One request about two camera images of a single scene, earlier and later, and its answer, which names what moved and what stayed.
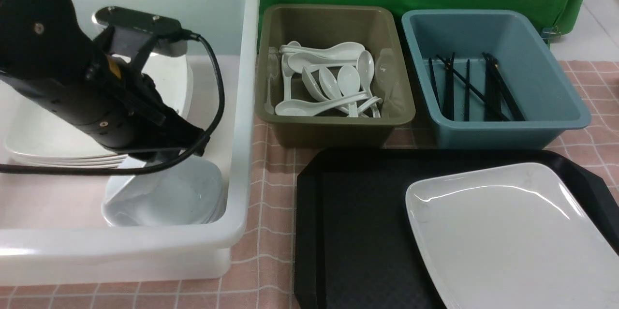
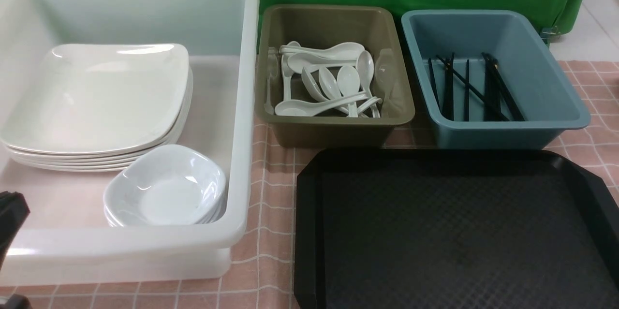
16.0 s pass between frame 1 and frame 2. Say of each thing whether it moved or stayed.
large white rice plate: moved
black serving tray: stayed
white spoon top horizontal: stayed
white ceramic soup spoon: stayed
